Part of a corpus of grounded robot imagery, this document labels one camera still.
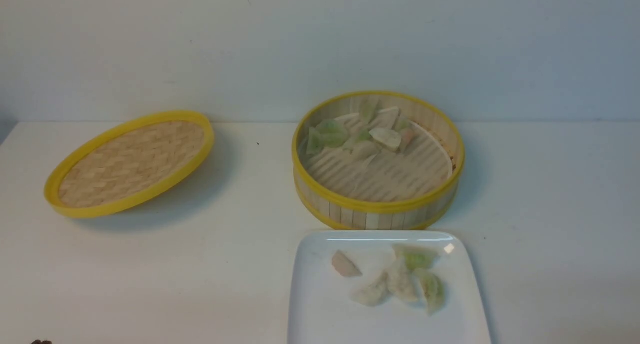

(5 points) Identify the pink orange dumpling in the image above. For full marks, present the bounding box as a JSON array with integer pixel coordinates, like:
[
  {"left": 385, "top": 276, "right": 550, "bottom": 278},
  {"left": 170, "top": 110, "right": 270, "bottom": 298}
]
[{"left": 398, "top": 127, "right": 416, "bottom": 153}]

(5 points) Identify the pink dumpling on plate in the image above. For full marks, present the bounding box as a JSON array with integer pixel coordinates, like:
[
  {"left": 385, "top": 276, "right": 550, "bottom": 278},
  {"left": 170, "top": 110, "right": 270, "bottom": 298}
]
[{"left": 331, "top": 250, "right": 362, "bottom": 277}]

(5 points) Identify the white square plate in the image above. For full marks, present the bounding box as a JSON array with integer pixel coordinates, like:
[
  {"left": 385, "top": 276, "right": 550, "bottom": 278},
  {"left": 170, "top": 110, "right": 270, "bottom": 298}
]
[{"left": 286, "top": 230, "right": 492, "bottom": 343}]

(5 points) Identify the green dumpling on plate top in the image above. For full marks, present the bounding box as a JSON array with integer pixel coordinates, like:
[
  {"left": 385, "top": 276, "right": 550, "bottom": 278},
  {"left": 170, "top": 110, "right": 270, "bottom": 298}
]
[{"left": 392, "top": 244, "right": 440, "bottom": 272}]

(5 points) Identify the green dumpling on plate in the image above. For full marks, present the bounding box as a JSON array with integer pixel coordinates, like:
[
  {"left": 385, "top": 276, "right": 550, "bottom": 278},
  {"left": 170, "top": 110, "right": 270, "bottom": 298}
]
[
  {"left": 392, "top": 244, "right": 440, "bottom": 272},
  {"left": 413, "top": 268, "right": 446, "bottom": 316}
]

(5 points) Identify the white dumpling on plate left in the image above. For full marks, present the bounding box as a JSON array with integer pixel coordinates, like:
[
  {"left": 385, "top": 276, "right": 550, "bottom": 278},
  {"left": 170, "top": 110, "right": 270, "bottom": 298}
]
[{"left": 351, "top": 271, "right": 390, "bottom": 307}]

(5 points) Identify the white dumpling on plate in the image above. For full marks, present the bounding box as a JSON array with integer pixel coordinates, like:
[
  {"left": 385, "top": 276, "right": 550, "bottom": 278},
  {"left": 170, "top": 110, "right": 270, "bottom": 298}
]
[
  {"left": 351, "top": 271, "right": 390, "bottom": 307},
  {"left": 386, "top": 256, "right": 419, "bottom": 303}
]

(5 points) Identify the white dumpling on plate centre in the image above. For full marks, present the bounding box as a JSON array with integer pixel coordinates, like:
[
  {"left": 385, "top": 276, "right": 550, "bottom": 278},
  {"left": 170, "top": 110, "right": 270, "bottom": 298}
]
[{"left": 386, "top": 256, "right": 419, "bottom": 303}]

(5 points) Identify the green dumpling on plate right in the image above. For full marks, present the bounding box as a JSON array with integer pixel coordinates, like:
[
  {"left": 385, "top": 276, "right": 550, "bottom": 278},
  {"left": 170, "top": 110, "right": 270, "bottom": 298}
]
[{"left": 413, "top": 268, "right": 446, "bottom": 316}]

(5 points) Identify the green dumpling in steamer left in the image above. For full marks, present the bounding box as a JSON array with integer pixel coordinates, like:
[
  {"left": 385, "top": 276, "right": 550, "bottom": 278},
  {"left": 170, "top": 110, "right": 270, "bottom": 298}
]
[{"left": 306, "top": 119, "right": 350, "bottom": 155}]

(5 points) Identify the yellow rimmed bamboo steamer basket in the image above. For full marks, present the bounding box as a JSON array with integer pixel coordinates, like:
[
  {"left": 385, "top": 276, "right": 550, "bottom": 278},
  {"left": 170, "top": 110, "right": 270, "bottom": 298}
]
[{"left": 292, "top": 91, "right": 466, "bottom": 230}]

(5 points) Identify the pale green dumpling in steamer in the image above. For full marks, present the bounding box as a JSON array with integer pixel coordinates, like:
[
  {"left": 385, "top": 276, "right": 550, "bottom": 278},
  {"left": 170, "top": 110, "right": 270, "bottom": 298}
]
[{"left": 369, "top": 127, "right": 403, "bottom": 152}]

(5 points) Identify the yellow rimmed bamboo steamer lid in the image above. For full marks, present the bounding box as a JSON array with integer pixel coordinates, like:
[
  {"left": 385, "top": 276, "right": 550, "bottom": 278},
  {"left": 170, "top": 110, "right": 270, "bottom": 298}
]
[{"left": 43, "top": 110, "right": 215, "bottom": 218}]

